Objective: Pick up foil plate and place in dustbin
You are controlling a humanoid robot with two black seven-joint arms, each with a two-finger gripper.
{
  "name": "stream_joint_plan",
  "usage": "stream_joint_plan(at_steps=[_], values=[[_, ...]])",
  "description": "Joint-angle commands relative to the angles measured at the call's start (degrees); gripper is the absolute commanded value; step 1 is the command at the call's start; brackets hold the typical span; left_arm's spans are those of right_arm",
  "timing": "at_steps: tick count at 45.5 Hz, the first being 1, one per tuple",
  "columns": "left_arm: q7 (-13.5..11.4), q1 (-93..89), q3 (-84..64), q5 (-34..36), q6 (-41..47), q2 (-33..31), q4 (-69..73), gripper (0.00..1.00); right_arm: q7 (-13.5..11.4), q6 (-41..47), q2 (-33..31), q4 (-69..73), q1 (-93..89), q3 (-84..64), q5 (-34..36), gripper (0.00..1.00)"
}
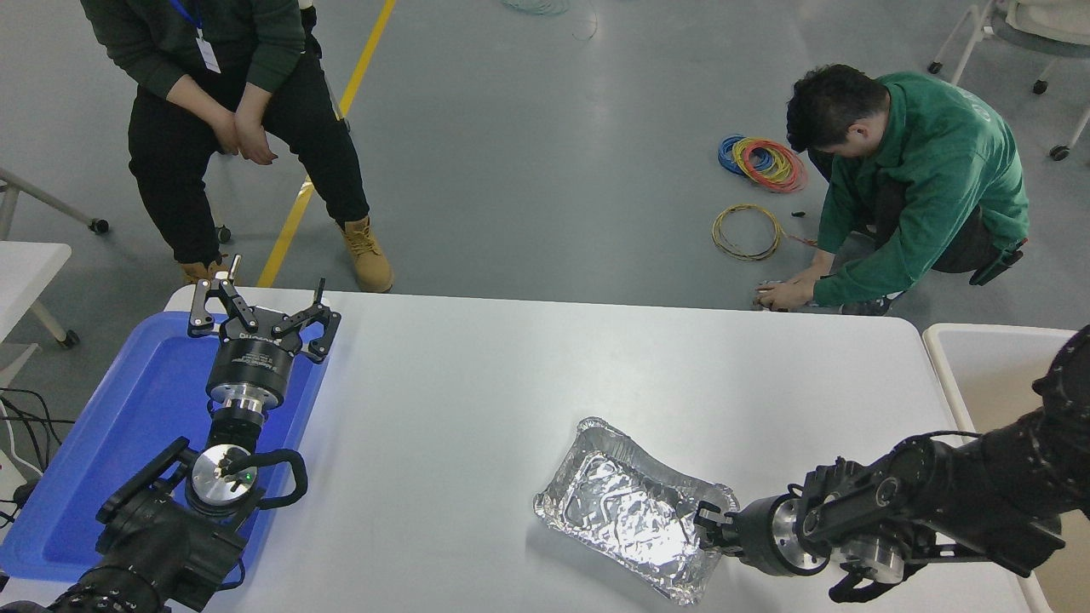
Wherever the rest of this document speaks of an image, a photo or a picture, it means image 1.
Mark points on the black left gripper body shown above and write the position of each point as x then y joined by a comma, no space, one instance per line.
251,366

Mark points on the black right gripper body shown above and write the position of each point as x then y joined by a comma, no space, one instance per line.
756,536

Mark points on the rectangular foil tray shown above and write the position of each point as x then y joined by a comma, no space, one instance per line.
622,511

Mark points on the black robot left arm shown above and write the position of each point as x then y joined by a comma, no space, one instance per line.
153,545

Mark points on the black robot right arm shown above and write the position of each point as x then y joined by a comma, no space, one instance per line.
979,485

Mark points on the seated person's left hand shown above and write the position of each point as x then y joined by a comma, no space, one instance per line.
255,136

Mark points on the seated person's right hand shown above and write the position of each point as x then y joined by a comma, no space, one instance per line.
228,132

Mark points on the crouching person's left hand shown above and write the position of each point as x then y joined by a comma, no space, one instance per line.
788,295

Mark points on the blue plastic tray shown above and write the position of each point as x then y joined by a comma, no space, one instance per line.
128,409

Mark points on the seated person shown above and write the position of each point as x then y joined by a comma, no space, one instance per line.
179,170

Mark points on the grey metal leg with castor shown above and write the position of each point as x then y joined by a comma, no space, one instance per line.
100,226

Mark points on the white side table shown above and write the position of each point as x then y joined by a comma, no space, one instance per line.
25,272

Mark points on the white power strip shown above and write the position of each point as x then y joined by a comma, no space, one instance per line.
8,477

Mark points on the large pale bin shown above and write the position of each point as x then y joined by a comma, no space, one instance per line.
988,375

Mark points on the crouching person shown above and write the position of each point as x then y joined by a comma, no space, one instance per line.
937,170

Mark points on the white-framed chair with castors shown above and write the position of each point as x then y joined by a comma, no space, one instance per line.
1052,15

